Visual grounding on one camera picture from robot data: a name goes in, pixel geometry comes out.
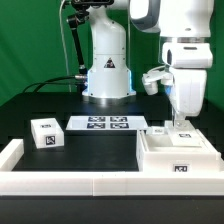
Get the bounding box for white cabinet body box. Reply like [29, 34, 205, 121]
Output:
[136, 130, 222, 173]

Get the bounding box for small white tagged block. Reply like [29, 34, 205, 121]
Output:
[31, 118, 64, 149]

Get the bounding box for white flat tagged panel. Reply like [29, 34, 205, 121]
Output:
[66, 116, 148, 131]

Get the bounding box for grey cable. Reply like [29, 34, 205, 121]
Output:
[58, 0, 73, 93]

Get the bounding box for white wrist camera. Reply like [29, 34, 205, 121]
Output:
[142, 66, 173, 95]

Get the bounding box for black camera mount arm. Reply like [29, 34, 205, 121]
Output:
[67, 0, 114, 75]

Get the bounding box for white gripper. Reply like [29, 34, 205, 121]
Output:
[165, 68, 207, 128]

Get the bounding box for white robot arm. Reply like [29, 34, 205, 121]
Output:
[84, 0, 214, 124]

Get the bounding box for black cable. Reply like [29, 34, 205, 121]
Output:
[22, 75, 88, 94]

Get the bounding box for white U-shaped boundary frame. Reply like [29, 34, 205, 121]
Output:
[0, 139, 224, 196]

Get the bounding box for white cabinet door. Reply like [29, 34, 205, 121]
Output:
[146, 126, 166, 135]
[165, 120, 201, 147]

